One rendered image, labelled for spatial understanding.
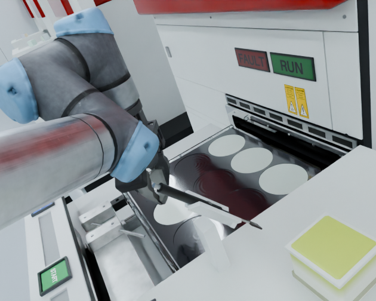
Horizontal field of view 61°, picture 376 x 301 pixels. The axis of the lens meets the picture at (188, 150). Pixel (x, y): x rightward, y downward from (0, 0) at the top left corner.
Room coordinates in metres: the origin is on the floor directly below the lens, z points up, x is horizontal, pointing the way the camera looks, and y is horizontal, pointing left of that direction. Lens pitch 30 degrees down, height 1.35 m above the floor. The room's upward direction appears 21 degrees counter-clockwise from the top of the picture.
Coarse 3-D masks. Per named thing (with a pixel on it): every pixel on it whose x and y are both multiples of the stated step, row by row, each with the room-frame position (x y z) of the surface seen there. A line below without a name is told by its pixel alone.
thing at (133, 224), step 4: (144, 216) 0.65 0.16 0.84; (132, 220) 0.64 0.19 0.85; (136, 220) 0.64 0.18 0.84; (128, 224) 0.64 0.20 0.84; (132, 224) 0.64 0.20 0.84; (136, 224) 0.64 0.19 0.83; (140, 224) 0.64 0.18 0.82; (124, 228) 0.63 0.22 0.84; (128, 228) 0.63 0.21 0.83; (132, 228) 0.64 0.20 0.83
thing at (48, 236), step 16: (48, 208) 0.65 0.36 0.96; (32, 224) 0.61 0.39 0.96; (48, 224) 0.60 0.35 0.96; (64, 224) 0.57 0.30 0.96; (32, 240) 0.55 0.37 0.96; (48, 240) 0.54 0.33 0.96; (64, 240) 0.52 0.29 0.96; (32, 256) 0.50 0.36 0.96; (48, 256) 0.49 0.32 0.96; (32, 272) 0.46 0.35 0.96; (80, 272) 0.41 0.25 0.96; (32, 288) 0.42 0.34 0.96; (64, 288) 0.39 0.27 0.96; (80, 288) 0.38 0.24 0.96
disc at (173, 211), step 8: (168, 200) 0.60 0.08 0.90; (176, 200) 0.59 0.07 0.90; (160, 208) 0.58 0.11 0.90; (168, 208) 0.57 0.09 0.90; (176, 208) 0.56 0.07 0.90; (184, 208) 0.55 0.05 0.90; (160, 216) 0.55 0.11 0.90; (168, 216) 0.54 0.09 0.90; (176, 216) 0.53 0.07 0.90; (184, 216) 0.52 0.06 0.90; (168, 224) 0.52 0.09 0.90
